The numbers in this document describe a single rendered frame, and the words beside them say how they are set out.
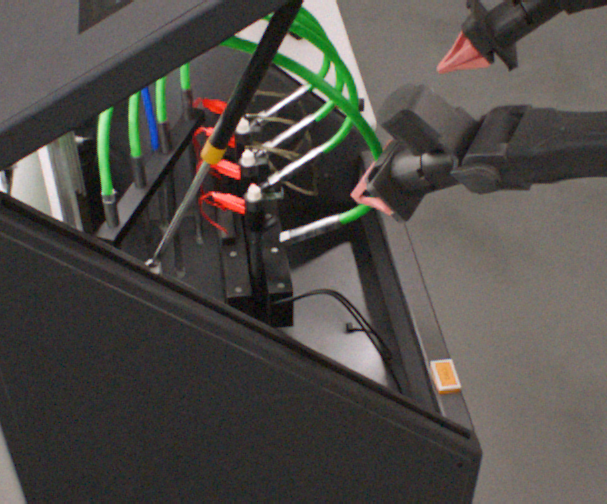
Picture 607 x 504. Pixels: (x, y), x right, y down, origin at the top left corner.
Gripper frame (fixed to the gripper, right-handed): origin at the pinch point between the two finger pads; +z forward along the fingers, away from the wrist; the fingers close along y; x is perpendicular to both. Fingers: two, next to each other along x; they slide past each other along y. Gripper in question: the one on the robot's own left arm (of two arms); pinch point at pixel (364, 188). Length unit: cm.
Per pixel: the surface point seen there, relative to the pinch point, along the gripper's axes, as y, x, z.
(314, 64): -48, -2, 55
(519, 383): -55, 105, 92
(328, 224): 4.0, 1.1, 5.8
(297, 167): -8.8, -1.8, 22.4
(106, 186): 12.9, -20.6, 25.9
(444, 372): 5.7, 29.1, 8.5
